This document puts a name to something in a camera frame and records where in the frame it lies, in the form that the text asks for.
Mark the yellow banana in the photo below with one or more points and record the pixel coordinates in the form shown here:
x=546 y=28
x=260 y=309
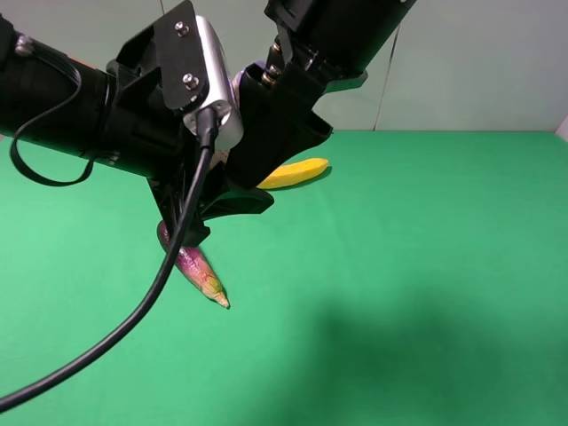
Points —
x=294 y=173

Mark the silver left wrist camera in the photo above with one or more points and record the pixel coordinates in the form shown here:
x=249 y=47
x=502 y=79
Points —
x=194 y=73

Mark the purple eggplant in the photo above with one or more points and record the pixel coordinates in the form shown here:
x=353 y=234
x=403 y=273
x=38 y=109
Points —
x=194 y=266

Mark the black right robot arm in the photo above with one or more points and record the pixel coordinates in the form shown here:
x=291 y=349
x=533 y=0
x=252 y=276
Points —
x=321 y=47

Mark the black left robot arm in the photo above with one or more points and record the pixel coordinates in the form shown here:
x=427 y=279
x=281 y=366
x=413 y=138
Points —
x=51 y=100

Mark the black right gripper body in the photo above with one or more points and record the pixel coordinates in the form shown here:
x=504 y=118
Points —
x=294 y=77

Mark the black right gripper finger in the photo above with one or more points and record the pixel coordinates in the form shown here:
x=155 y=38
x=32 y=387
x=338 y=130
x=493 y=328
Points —
x=266 y=133
x=307 y=134

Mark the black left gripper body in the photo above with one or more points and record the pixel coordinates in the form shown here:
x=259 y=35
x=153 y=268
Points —
x=145 y=137

